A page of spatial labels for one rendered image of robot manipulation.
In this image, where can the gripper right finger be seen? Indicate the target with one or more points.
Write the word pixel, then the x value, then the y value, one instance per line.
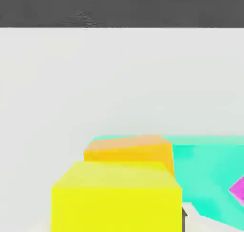
pixel 192 222

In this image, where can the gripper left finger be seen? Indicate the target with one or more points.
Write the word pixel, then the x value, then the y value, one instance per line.
pixel 44 228

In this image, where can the small yellow cube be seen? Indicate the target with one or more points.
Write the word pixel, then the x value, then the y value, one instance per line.
pixel 116 207

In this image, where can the small magenta cube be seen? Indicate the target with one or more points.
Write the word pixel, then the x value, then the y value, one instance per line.
pixel 239 190

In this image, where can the small orange cube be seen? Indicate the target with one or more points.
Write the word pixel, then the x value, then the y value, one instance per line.
pixel 129 154

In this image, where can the large turquoise box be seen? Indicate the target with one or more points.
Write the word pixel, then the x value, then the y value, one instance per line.
pixel 209 171

